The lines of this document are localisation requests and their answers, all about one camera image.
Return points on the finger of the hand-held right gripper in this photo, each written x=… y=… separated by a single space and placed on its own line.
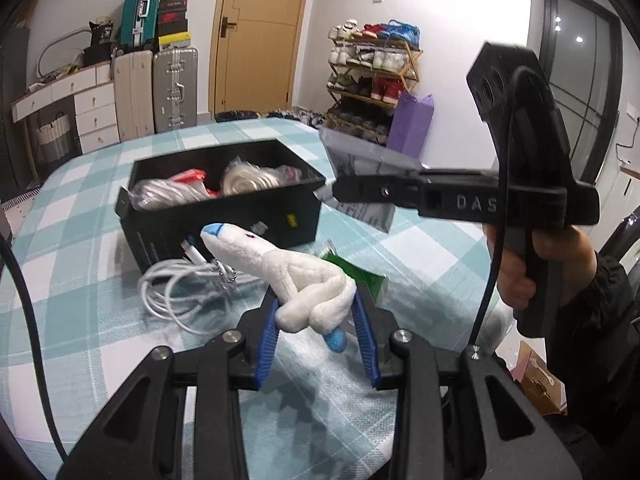
x=380 y=190

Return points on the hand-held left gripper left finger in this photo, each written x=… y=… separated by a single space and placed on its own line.
x=265 y=345

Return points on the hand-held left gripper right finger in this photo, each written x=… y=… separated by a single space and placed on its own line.
x=367 y=345

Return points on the grey plastic bag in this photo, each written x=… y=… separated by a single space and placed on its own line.
x=365 y=160

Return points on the white plush toy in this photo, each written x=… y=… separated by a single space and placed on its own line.
x=290 y=280

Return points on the black cardboard box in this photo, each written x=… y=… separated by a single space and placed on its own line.
x=220 y=220

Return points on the clear bag with red item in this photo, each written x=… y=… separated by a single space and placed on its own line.
x=191 y=177

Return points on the person's right forearm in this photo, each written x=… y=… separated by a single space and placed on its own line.
x=600 y=335

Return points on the person's right hand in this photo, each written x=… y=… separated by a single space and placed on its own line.
x=565 y=255

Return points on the purple bag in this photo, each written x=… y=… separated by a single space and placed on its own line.
x=410 y=125

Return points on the green packet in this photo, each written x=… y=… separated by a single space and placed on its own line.
x=357 y=274

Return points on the dark framed glass door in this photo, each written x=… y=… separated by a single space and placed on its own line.
x=575 y=70

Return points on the pile of shoes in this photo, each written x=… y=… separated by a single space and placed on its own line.
x=300 y=116

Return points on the wooden shoe rack with shoes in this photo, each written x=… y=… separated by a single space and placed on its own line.
x=372 y=75

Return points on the open brown cardboard box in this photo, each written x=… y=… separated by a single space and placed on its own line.
x=540 y=380

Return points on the tan wooden door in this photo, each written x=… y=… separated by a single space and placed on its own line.
x=265 y=35

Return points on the silver suitcase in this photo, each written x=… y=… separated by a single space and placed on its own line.
x=175 y=90

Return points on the beige suitcase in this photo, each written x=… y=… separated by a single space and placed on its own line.
x=132 y=95

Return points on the red and black shoe box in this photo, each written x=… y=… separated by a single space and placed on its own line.
x=173 y=16

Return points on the white desk with drawers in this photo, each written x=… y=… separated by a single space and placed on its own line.
x=95 y=105

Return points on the woven storage basket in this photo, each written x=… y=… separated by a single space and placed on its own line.
x=52 y=135

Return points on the teal suitcase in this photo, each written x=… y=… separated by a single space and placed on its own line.
x=141 y=10

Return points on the black printed paper bag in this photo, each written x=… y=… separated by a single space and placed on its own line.
x=102 y=34

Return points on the dark grey refrigerator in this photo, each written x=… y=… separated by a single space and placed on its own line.
x=12 y=110

